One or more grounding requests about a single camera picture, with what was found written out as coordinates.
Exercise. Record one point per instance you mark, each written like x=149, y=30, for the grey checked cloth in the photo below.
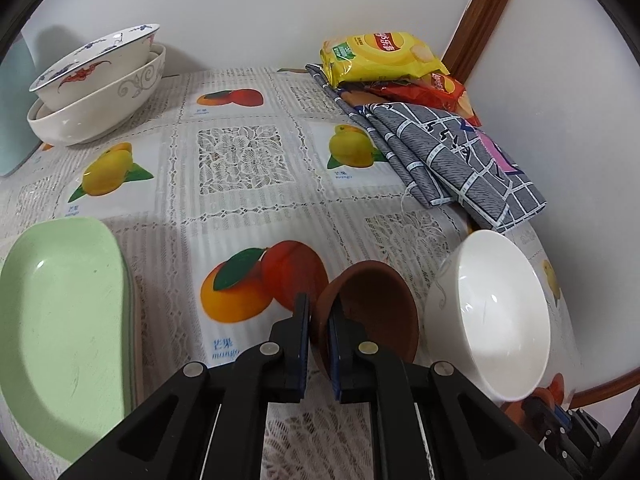
x=450, y=170

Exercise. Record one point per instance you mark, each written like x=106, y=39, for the fruit print tablecloth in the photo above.
x=240, y=185

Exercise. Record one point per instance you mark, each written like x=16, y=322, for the light blue thermos jug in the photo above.
x=12, y=110

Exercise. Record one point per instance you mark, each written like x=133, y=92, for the green plastic plate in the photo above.
x=60, y=335

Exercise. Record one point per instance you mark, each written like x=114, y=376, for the blue print porcelain bowl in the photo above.
x=95, y=75

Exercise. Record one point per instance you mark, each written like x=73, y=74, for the red chip bag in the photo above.
x=440, y=92

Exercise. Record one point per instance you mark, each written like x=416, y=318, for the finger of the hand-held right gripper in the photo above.
x=550, y=422

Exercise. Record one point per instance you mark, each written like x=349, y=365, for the large white patterned bowl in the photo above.
x=100, y=120

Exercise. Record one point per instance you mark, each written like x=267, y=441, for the brown wooden door frame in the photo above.
x=485, y=20

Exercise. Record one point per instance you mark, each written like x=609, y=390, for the white ceramic bowl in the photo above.
x=495, y=310

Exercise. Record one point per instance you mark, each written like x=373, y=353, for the small brown bowl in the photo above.
x=380, y=305

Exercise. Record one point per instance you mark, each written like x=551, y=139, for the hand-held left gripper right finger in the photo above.
x=334, y=360

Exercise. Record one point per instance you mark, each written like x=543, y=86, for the brown wooden baseboard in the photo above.
x=610, y=385

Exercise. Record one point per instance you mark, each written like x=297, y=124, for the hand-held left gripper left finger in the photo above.
x=302, y=360

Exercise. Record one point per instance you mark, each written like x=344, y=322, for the yellow chip bag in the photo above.
x=380, y=60

